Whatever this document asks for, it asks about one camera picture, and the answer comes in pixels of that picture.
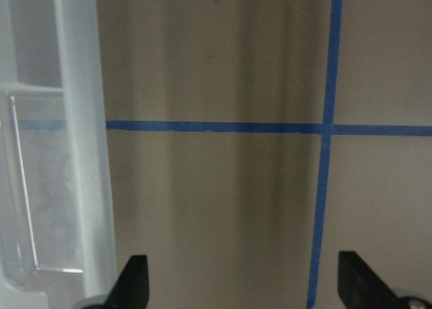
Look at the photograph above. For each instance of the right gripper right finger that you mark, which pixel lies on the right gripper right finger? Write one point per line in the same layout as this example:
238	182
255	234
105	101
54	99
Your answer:
359	287

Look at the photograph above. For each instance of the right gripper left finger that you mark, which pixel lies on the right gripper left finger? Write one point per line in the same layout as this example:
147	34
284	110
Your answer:
131	289

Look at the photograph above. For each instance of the clear plastic box lid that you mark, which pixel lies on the clear plastic box lid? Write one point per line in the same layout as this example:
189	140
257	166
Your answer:
57	238

